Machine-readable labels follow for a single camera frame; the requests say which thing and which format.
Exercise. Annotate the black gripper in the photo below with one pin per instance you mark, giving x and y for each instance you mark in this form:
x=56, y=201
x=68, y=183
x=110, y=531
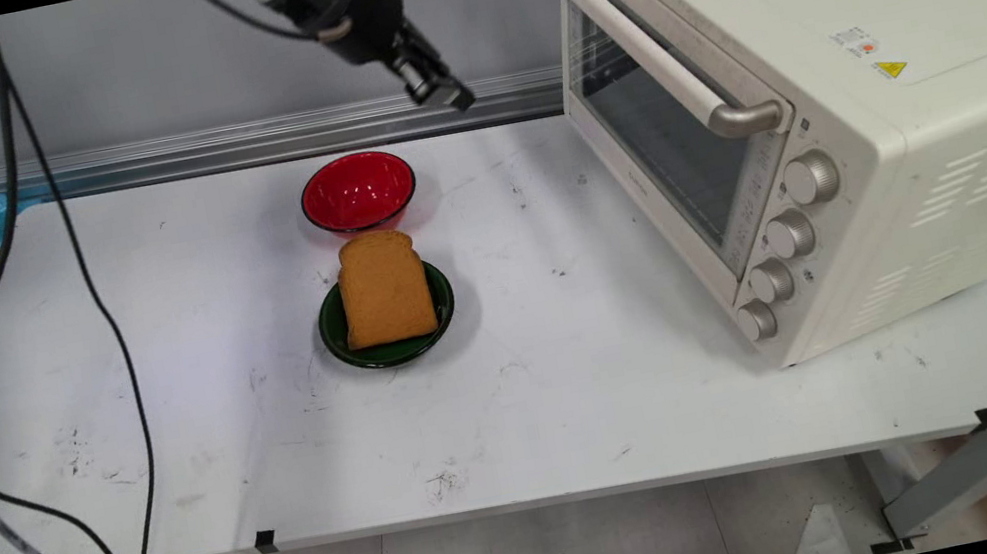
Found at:
x=349, y=3

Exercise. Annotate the dark green plate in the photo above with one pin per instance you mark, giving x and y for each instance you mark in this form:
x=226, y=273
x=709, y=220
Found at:
x=335, y=330

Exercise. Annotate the aluminium rail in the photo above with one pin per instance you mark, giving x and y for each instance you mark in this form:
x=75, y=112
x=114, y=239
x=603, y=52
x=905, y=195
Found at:
x=227, y=148

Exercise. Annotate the silver oven knob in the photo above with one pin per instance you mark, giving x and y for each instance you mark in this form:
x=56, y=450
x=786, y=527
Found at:
x=771, y=281
x=757, y=320
x=791, y=235
x=811, y=178

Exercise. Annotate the brown toast slice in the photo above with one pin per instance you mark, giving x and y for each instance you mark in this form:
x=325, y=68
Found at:
x=384, y=291

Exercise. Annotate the yellow warning sticker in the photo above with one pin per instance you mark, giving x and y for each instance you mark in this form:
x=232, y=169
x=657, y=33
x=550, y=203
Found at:
x=891, y=69

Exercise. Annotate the grey metal table leg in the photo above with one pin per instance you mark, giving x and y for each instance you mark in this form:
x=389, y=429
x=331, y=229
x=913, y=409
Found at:
x=975, y=471

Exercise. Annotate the red bowl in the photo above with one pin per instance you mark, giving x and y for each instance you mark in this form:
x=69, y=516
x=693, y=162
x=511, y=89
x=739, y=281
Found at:
x=358, y=191

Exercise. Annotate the white label sticker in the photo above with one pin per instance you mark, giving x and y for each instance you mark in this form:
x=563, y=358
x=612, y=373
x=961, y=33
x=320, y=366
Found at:
x=854, y=43

